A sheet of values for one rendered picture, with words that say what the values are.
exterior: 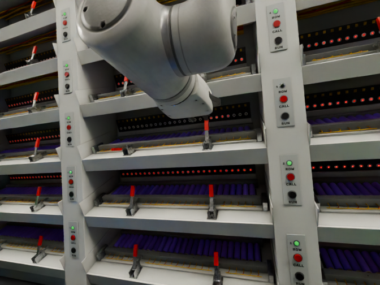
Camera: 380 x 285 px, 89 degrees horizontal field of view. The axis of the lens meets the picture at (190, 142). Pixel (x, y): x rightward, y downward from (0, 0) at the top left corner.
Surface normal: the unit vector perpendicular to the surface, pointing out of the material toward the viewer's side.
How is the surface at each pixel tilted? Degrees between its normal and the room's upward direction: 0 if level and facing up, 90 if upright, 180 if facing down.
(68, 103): 90
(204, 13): 98
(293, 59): 90
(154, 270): 21
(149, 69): 162
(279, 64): 90
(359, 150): 111
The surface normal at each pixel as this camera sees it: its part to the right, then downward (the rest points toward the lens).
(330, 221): -0.17, -0.94
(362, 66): -0.26, 0.33
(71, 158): -0.30, -0.03
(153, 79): 0.12, 0.96
